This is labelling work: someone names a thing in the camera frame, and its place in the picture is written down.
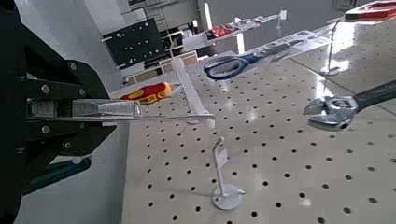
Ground black handled adjustable wrench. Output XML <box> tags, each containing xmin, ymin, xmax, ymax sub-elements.
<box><xmin>303</xmin><ymin>78</ymin><xmax>396</xmax><ymax>133</ymax></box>

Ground red black flat object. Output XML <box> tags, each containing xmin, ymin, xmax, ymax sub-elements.
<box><xmin>344</xmin><ymin>0</ymin><xmax>396</xmax><ymax>22</ymax></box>

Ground cream perforated pegboard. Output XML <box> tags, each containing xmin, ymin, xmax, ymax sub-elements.
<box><xmin>108</xmin><ymin>18</ymin><xmax>396</xmax><ymax>224</ymax></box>

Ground blue scissors in card package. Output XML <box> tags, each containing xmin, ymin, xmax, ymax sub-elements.
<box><xmin>203</xmin><ymin>29</ymin><xmax>333</xmax><ymax>81</ymax></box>

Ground grey stand back panel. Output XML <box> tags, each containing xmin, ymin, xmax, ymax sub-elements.
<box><xmin>13</xmin><ymin>122</ymin><xmax>130</xmax><ymax>224</ymax></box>

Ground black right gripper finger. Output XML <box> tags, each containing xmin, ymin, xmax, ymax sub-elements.
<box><xmin>24</xmin><ymin>59</ymin><xmax>110</xmax><ymax>102</ymax></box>
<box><xmin>24</xmin><ymin>120</ymin><xmax>119</xmax><ymax>164</ymax></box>

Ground black perforated panel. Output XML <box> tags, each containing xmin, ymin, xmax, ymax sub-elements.
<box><xmin>102</xmin><ymin>18</ymin><xmax>166</xmax><ymax>68</ymax></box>

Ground red yellow screwdriver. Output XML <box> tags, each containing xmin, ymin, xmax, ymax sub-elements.
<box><xmin>120</xmin><ymin>81</ymin><xmax>173</xmax><ymax>105</ymax></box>

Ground red white sealant tube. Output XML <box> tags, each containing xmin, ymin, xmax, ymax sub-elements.
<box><xmin>183</xmin><ymin>8</ymin><xmax>289</xmax><ymax>52</ymax></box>

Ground white pegboard hook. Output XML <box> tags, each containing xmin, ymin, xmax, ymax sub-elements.
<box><xmin>172</xmin><ymin>57</ymin><xmax>217</xmax><ymax>129</ymax></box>
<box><xmin>319</xmin><ymin>19</ymin><xmax>343</xmax><ymax>77</ymax></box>
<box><xmin>211</xmin><ymin>136</ymin><xmax>247</xmax><ymax>212</ymax></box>

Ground white storage shelf unit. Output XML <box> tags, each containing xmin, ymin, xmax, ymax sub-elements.
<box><xmin>118</xmin><ymin>21</ymin><xmax>202</xmax><ymax>86</ymax></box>

